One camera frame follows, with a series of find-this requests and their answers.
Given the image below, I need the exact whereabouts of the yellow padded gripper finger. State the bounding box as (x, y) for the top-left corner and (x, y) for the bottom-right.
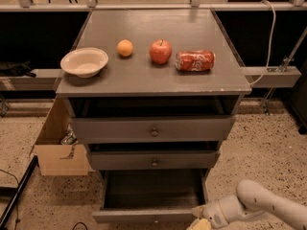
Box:
(186, 206), (212, 230)

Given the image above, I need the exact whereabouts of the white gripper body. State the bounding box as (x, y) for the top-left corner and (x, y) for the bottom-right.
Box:
(202, 200), (228, 229)

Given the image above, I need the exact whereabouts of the grey bottom drawer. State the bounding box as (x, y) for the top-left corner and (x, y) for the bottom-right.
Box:
(92, 169), (209, 223)

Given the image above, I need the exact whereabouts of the grey drawer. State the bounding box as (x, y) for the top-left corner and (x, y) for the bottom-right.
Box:
(70, 116), (235, 144)
(92, 169), (209, 223)
(87, 150), (220, 171)

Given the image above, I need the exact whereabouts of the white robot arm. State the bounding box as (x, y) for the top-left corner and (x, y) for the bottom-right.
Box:
(186, 179), (307, 230)

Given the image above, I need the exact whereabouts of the grey middle drawer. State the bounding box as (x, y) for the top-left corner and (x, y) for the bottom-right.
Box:
(87, 150), (220, 171)

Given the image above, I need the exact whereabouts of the grey top drawer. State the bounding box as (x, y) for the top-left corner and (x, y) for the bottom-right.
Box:
(70, 116), (235, 144)

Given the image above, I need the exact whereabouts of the grey wooden drawer cabinet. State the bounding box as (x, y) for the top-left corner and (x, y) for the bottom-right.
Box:
(56, 8), (252, 177)

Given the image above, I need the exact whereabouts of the crushed red soda can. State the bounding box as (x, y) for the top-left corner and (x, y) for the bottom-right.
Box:
(176, 50), (215, 72)

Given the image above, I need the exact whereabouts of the cardboard box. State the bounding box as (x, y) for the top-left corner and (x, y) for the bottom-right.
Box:
(34, 99), (90, 176)

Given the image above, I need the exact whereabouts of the red apple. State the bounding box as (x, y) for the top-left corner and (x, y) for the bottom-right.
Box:
(149, 39), (172, 65)

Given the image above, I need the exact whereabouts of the black bar on floor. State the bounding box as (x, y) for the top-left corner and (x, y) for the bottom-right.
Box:
(0, 155), (38, 230)

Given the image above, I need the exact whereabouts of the orange fruit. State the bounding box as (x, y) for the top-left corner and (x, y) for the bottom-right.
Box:
(117, 39), (133, 57)

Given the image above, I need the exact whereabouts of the white bowl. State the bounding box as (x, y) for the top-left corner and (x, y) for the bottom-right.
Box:
(60, 47), (108, 78)

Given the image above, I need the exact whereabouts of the black cloth on ledge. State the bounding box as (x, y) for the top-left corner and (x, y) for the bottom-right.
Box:
(0, 61), (36, 78)

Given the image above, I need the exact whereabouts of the black floor cable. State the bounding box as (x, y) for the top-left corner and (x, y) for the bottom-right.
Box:
(70, 221), (89, 230)

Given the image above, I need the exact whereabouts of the white hanging cable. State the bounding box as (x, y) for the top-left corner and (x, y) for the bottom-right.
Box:
(249, 0), (277, 88)

